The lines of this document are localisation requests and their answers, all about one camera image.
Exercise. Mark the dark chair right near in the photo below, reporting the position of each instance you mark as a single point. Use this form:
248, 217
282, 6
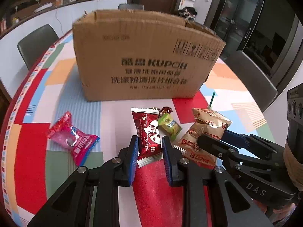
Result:
256, 82

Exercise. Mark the green stick lollipop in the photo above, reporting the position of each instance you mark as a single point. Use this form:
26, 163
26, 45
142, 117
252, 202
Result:
211, 101

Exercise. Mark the light green candy packet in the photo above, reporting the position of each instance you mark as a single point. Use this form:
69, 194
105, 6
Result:
169, 125

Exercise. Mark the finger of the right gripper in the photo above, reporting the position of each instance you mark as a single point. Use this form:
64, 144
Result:
235, 139
219, 149

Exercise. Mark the black glass sliding door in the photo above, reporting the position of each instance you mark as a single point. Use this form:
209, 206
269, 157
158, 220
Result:
234, 21

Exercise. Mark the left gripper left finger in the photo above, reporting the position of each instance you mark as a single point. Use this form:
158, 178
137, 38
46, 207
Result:
90, 196

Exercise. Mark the dark chair far end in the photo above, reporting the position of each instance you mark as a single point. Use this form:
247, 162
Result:
131, 6

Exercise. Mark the red heart snack packet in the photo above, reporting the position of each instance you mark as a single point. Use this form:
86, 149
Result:
146, 122

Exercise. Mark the dark chair left side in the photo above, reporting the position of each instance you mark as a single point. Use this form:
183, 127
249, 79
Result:
34, 44

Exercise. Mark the foil chocolate candy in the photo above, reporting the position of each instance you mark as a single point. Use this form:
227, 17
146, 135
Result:
163, 110

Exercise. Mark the beige fortune cookie packet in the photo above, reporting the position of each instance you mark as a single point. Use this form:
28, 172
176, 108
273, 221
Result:
209, 123

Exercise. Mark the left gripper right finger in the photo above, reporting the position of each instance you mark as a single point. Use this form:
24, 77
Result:
210, 197

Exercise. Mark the pink candy packet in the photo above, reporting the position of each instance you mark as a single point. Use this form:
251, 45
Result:
78, 143

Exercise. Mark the white shoe rack with items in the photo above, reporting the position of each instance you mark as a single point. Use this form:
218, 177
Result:
189, 13

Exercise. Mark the cardboard box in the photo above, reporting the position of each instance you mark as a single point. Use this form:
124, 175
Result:
137, 54

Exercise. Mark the colourful patchwork tablecloth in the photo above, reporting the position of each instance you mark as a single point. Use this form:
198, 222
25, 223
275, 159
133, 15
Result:
33, 167

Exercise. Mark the right hand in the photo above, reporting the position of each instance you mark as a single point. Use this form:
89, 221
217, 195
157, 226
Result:
280, 217

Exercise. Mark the dark chair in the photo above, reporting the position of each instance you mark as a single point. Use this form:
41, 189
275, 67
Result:
34, 44
256, 82

